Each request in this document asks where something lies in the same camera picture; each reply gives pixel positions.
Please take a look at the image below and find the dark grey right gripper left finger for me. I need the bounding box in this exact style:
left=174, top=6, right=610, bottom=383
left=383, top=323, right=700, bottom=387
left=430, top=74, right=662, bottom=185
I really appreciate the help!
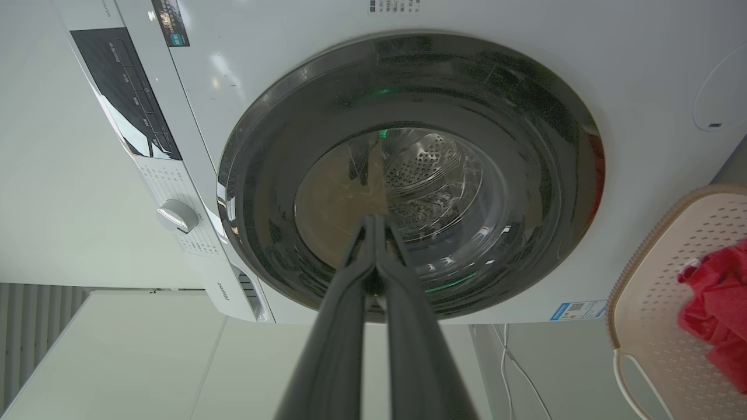
left=275, top=215, right=376, bottom=420

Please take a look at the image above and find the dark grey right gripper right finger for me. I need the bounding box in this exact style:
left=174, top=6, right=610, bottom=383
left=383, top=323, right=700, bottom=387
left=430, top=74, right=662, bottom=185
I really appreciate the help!
left=375, top=216, right=479, bottom=420

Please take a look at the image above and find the beige perforated laundry basket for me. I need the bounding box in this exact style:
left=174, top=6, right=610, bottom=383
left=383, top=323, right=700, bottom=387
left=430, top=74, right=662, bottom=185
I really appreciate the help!
left=605, top=185, right=747, bottom=420

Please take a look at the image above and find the blue white energy label sticker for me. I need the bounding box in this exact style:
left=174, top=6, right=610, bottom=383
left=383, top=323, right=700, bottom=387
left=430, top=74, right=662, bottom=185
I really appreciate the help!
left=549, top=300, right=608, bottom=321

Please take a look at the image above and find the silver washer control knob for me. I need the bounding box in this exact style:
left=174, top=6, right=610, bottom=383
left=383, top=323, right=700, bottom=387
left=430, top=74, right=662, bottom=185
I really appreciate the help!
left=156, top=199, right=200, bottom=233

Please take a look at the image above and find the round dark glass washer door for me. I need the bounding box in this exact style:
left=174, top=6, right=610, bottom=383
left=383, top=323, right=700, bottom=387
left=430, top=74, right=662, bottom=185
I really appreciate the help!
left=217, top=33, right=605, bottom=320

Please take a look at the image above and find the white front-load washing machine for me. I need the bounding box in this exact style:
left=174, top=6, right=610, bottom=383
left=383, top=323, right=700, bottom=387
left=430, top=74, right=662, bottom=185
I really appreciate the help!
left=54, top=0, right=747, bottom=325

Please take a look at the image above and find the red garment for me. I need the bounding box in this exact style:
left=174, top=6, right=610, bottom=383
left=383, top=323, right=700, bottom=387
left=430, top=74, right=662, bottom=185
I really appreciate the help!
left=677, top=239, right=747, bottom=394

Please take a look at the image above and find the dark info sticker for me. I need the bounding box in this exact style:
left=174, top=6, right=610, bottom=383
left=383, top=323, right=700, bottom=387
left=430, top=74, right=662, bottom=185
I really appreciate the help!
left=151, top=0, right=191, bottom=48

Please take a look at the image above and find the white power cable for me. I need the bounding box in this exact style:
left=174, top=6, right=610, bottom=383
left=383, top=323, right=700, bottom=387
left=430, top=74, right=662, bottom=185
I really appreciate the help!
left=492, top=324, right=553, bottom=420

